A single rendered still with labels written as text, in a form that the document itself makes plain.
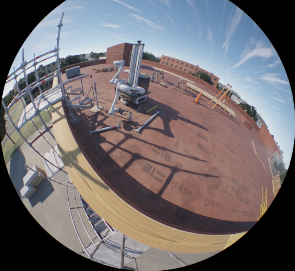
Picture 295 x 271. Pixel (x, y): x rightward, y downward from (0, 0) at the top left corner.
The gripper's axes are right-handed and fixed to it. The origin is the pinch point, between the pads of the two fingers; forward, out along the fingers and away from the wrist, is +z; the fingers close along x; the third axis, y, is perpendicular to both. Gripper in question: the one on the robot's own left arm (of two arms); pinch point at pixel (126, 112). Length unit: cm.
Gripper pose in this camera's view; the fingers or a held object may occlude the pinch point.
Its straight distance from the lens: 196.4
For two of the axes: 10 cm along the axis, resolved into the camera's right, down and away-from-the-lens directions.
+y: -1.9, 7.1, 6.8
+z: 9.7, 2.5, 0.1
